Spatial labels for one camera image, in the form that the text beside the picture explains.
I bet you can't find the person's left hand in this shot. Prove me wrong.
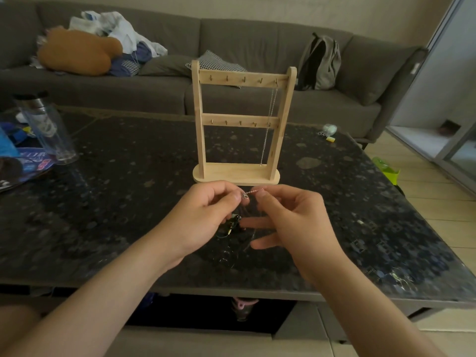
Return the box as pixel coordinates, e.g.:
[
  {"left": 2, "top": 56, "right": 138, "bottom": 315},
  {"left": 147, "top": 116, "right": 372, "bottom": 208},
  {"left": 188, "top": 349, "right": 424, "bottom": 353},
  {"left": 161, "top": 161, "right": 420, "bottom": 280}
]
[{"left": 155, "top": 180, "right": 249, "bottom": 269}]

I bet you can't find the person's right hand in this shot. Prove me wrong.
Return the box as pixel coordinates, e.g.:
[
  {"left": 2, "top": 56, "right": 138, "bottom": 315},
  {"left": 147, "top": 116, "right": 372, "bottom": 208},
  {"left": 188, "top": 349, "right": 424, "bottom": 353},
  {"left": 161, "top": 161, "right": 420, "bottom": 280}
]
[{"left": 239, "top": 184, "right": 352, "bottom": 291}]

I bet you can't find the black cord necklace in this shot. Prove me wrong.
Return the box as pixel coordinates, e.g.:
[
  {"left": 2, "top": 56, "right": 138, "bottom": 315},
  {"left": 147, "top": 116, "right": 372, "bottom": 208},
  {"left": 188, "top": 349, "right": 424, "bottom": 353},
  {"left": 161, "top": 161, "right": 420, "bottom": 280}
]
[{"left": 215, "top": 214, "right": 244, "bottom": 238}]

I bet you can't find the wooden jewelry stand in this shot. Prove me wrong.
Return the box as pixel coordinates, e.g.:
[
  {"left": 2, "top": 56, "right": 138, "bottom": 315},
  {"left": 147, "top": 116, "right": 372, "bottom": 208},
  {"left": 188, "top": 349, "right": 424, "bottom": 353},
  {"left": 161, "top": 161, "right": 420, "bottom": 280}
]
[{"left": 190, "top": 59, "right": 298, "bottom": 185}]

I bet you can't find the silver pendant necklace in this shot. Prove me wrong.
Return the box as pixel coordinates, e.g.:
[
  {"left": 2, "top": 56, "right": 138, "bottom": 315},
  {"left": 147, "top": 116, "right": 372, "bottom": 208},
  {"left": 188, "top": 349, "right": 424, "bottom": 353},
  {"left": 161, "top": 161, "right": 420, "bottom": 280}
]
[{"left": 239, "top": 186, "right": 267, "bottom": 220}]

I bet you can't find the silver chain necklace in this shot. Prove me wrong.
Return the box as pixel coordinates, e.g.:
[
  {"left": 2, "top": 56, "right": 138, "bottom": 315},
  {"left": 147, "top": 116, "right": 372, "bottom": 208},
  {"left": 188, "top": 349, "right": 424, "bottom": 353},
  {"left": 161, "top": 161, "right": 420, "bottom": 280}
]
[{"left": 259, "top": 79, "right": 279, "bottom": 167}]

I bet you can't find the person's left forearm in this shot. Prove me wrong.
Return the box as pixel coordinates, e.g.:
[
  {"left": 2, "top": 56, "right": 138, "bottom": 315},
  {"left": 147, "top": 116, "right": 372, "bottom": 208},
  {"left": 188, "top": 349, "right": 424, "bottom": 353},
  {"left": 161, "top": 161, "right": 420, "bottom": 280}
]
[{"left": 3, "top": 234, "right": 183, "bottom": 357}]

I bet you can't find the person's right forearm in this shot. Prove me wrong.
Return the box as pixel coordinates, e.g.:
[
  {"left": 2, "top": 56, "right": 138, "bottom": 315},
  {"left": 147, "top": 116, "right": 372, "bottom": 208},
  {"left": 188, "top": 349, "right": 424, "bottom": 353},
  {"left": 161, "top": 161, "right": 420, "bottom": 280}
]
[{"left": 314, "top": 260, "right": 447, "bottom": 357}]

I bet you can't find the person's bare leg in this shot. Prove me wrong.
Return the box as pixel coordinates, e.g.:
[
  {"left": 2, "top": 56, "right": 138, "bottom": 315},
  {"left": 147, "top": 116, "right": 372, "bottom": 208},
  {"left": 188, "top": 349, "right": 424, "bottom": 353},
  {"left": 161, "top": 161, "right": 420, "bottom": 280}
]
[{"left": 0, "top": 304, "right": 40, "bottom": 348}]

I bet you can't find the pink item under table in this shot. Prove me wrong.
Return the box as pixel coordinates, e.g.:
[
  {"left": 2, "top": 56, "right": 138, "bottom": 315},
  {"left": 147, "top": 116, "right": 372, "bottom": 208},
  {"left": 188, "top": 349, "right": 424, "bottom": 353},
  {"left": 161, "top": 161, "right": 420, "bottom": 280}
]
[{"left": 231, "top": 297, "right": 260, "bottom": 322}]

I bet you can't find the green bag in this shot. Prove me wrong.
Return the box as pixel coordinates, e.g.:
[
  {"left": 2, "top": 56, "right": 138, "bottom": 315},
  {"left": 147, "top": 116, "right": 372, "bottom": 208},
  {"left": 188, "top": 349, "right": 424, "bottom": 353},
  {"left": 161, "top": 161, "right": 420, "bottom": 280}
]
[{"left": 371, "top": 156, "right": 401, "bottom": 185}]

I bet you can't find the checkered pillow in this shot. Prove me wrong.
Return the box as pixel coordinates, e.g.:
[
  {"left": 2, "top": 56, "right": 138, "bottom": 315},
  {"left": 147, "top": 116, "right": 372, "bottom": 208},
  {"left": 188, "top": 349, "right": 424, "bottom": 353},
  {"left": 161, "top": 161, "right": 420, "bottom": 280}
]
[{"left": 185, "top": 50, "right": 248, "bottom": 88}]

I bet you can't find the grey flat cushion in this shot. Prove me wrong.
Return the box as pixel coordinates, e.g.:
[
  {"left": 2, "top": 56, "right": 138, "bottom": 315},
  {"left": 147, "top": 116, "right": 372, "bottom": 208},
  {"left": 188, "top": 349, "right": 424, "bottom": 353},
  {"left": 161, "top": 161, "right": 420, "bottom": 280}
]
[{"left": 137, "top": 55, "right": 194, "bottom": 77}]

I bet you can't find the grey backpack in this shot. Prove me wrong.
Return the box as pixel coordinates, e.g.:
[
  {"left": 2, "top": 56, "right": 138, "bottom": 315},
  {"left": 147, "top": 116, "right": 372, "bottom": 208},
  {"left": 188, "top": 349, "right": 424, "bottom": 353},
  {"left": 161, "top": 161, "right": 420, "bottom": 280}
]
[{"left": 296, "top": 32, "right": 342, "bottom": 91}]

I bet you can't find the blue printed packet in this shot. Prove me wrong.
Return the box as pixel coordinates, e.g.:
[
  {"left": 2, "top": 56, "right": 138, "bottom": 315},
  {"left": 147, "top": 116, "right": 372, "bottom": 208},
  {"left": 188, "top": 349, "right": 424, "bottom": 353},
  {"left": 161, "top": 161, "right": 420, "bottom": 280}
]
[{"left": 0, "top": 122, "right": 57, "bottom": 192}]

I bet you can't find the dark shoe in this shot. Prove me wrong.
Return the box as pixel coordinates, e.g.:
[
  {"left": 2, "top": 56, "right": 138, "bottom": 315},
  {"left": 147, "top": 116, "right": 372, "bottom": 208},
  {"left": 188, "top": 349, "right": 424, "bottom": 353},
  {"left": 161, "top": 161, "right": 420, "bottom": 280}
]
[{"left": 438, "top": 119, "right": 462, "bottom": 136}]

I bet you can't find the blue crumpled garment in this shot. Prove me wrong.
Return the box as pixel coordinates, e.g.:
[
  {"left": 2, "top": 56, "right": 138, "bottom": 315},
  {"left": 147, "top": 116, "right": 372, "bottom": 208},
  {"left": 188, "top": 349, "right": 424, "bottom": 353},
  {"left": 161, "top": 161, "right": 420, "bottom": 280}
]
[{"left": 109, "top": 41, "right": 153, "bottom": 77}]

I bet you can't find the clear plastic tumbler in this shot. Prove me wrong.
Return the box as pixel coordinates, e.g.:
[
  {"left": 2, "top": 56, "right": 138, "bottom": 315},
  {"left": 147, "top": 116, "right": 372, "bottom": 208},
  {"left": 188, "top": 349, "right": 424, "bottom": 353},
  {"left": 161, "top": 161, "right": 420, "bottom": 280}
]
[{"left": 13, "top": 92, "right": 79, "bottom": 166}]

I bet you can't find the grey fabric sofa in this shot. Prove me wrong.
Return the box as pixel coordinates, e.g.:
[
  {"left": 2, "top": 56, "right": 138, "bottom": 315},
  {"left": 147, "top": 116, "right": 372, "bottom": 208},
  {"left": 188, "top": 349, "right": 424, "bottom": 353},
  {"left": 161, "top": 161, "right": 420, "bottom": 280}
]
[{"left": 0, "top": 0, "right": 430, "bottom": 142}]

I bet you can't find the white crumpled garment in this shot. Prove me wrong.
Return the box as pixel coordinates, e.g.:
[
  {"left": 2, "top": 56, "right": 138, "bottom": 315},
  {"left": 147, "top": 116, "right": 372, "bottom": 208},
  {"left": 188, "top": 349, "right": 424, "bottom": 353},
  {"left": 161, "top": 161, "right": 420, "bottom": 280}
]
[{"left": 68, "top": 10, "right": 168, "bottom": 58}]

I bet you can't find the blue plastic bottle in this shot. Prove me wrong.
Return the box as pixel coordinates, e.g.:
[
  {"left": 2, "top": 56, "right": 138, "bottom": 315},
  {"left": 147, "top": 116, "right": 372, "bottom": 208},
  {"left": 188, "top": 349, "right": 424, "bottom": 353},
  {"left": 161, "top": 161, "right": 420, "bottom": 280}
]
[{"left": 0, "top": 128, "right": 19, "bottom": 159}]

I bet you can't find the brown plush toy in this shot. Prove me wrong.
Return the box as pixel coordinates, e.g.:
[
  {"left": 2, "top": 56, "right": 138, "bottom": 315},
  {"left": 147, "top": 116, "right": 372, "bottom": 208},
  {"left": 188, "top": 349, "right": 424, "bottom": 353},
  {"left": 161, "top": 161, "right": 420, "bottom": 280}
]
[{"left": 36, "top": 26, "right": 123, "bottom": 77}]

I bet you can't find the sliding glass door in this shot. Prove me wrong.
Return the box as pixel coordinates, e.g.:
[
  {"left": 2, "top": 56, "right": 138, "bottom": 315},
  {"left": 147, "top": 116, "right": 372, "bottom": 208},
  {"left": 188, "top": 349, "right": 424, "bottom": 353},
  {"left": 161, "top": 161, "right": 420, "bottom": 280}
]
[{"left": 386, "top": 0, "right": 476, "bottom": 194}]

